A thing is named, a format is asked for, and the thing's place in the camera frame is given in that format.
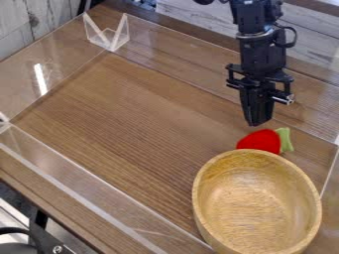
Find oval wooden bowl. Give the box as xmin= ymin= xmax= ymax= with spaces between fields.
xmin=192 ymin=149 xmax=322 ymax=254

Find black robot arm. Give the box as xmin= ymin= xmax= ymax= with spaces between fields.
xmin=227 ymin=0 xmax=298 ymax=126

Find clear acrylic tray walls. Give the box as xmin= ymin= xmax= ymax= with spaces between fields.
xmin=0 ymin=12 xmax=339 ymax=254

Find red felt strawberry toy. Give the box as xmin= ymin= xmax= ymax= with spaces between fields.
xmin=236 ymin=127 xmax=294 ymax=155

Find clear acrylic corner bracket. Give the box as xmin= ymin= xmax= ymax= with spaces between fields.
xmin=83 ymin=14 xmax=130 ymax=52

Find black table clamp bracket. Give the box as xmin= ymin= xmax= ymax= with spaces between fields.
xmin=30 ymin=209 xmax=78 ymax=254

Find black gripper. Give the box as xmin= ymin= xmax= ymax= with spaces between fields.
xmin=227 ymin=28 xmax=295 ymax=126

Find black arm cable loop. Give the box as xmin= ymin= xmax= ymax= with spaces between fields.
xmin=274 ymin=24 xmax=299 ymax=49

